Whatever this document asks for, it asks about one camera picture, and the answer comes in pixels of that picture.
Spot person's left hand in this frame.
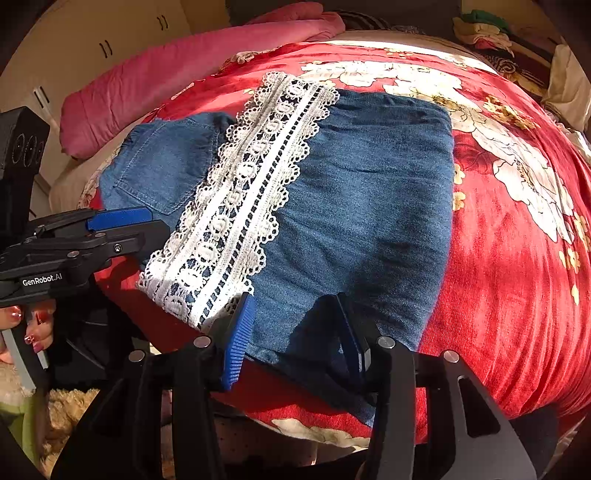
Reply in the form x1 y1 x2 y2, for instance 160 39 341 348
0 300 58 365

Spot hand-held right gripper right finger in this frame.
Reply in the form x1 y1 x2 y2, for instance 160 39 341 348
322 294 539 480

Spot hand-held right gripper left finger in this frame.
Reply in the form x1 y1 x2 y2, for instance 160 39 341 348
51 292 256 480

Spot cream curtain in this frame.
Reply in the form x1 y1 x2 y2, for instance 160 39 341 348
541 43 591 134

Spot pink quilt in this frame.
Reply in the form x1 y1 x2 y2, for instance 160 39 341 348
60 1 345 161

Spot fluffy beige cloth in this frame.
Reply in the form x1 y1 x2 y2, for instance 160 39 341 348
44 387 101 446

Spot red floral blanket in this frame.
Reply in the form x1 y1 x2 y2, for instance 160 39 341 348
78 39 591 452

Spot cream wardrobe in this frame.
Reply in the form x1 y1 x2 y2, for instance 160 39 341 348
0 0 232 153

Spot pile of folded clothes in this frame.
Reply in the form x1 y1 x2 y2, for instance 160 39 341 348
451 8 557 95

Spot lace-trimmed blue denim pants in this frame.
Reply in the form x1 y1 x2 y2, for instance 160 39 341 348
98 71 456 431

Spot striped pillow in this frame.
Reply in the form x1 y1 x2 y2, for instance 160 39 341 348
338 10 395 34

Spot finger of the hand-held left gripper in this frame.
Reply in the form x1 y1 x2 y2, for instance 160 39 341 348
69 220 171 262
23 207 152 241

